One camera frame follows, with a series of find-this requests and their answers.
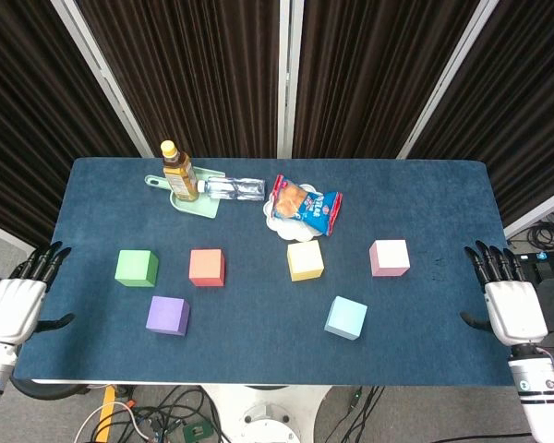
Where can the green foam cube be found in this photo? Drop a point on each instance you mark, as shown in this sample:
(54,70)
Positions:
(134,270)

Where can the yellow capped tea bottle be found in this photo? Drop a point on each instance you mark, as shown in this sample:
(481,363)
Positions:
(180,180)

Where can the dark brown pleated curtain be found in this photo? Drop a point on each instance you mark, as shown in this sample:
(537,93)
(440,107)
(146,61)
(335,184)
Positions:
(526,92)
(374,69)
(189,69)
(27,115)

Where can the yellow foam cube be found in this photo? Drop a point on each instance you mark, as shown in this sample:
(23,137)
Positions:
(304,260)

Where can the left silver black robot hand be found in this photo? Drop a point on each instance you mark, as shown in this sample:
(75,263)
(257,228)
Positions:
(9,304)

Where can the pink foam cube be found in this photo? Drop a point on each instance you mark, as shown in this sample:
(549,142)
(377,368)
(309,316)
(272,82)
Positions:
(390,258)

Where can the blue red snack bag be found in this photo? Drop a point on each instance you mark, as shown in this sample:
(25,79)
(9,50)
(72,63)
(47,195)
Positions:
(314,210)

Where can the light blue foam cube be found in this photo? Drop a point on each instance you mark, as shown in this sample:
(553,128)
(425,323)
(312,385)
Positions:
(346,318)

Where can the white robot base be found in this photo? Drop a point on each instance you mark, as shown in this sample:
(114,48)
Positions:
(268,415)

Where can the silver partition post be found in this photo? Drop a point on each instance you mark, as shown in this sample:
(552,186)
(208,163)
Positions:
(101,78)
(448,78)
(290,78)

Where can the red foam cube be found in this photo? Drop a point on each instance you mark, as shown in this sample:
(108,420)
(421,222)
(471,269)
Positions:
(205,267)

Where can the silver partition rail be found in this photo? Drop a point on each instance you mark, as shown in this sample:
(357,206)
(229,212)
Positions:
(4,235)
(540,210)

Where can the mint green plastic scoop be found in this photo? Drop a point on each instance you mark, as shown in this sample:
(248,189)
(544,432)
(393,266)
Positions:
(203,210)

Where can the green circuit board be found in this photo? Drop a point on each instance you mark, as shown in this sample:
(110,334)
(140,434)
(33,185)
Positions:
(196,431)

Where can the purple foam cube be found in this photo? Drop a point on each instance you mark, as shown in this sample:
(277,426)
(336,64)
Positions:
(166,316)

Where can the blue table cloth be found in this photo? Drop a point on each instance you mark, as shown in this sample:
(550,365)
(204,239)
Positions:
(268,341)

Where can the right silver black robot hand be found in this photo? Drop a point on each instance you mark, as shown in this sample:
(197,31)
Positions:
(514,309)

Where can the clear plastic water bottle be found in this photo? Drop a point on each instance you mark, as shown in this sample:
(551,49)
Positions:
(233,188)

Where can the white scalloped plate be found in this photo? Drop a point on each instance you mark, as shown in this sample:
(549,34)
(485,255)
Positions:
(288,231)

